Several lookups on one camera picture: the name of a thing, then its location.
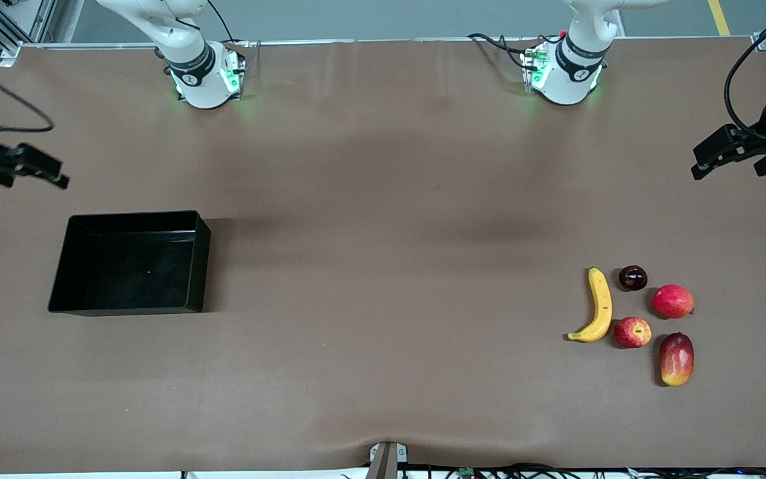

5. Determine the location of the black plastic box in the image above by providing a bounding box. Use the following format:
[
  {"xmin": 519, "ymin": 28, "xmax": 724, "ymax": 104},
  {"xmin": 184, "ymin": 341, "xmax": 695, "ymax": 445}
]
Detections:
[{"xmin": 47, "ymin": 210, "xmax": 212, "ymax": 317}]

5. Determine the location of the yellow banana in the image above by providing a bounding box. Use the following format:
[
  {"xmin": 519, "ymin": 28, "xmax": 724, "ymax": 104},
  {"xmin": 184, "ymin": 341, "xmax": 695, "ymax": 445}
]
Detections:
[{"xmin": 567, "ymin": 267, "xmax": 614, "ymax": 344}]

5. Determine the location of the red yellow striped apple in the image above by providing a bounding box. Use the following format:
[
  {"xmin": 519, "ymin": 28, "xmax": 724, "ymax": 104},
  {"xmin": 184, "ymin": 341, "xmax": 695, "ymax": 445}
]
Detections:
[{"xmin": 614, "ymin": 317, "xmax": 652, "ymax": 349}]

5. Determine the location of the dark purple plum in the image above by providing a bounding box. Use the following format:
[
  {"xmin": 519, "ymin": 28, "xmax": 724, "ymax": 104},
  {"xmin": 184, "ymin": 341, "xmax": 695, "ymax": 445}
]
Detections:
[{"xmin": 618, "ymin": 265, "xmax": 648, "ymax": 291}]

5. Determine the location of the round red peach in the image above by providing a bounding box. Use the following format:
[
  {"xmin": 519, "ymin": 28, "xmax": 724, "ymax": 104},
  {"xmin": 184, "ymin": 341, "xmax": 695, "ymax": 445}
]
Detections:
[{"xmin": 652, "ymin": 284, "xmax": 696, "ymax": 319}]

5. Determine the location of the red yellow mango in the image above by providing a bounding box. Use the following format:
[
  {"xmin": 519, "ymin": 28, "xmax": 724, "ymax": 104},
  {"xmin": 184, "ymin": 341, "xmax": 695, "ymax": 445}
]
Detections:
[{"xmin": 659, "ymin": 332, "xmax": 696, "ymax": 387}]

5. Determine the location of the table cover mat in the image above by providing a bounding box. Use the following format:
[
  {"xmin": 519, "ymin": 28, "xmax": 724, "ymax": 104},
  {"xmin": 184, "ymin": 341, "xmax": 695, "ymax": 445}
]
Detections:
[{"xmin": 0, "ymin": 37, "xmax": 766, "ymax": 472}]

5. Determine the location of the black cable with brass plug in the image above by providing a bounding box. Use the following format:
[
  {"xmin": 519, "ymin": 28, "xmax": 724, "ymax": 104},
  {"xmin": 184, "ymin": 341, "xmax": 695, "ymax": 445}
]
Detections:
[{"xmin": 0, "ymin": 57, "xmax": 56, "ymax": 134}]

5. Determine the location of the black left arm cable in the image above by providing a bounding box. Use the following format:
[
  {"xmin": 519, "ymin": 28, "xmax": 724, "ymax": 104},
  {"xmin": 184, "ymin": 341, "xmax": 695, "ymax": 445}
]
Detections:
[{"xmin": 723, "ymin": 0, "xmax": 766, "ymax": 146}]

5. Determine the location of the black base cable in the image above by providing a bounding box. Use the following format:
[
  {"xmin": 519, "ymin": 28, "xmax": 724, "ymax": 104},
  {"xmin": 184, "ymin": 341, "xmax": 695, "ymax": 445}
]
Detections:
[
  {"xmin": 468, "ymin": 32, "xmax": 533, "ymax": 71},
  {"xmin": 205, "ymin": 0, "xmax": 237, "ymax": 44}
]

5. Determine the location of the grey metal camera bracket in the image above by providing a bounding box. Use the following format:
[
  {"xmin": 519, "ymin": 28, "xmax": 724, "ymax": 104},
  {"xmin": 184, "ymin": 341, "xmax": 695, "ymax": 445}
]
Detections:
[{"xmin": 366, "ymin": 441, "xmax": 409, "ymax": 479}]

